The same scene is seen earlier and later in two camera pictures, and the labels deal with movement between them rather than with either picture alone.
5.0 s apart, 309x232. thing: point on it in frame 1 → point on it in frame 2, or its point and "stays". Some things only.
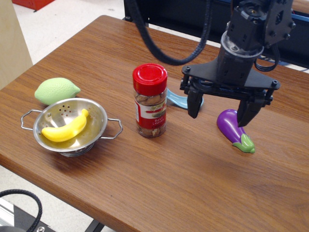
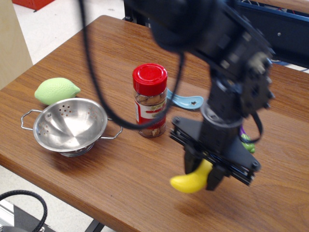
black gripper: (231, 75) → (217, 137)
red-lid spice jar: (149, 81) stays
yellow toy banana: (59, 133) → (195, 181)
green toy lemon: (52, 89) stays
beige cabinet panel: (15, 56) stays
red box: (35, 5) stays
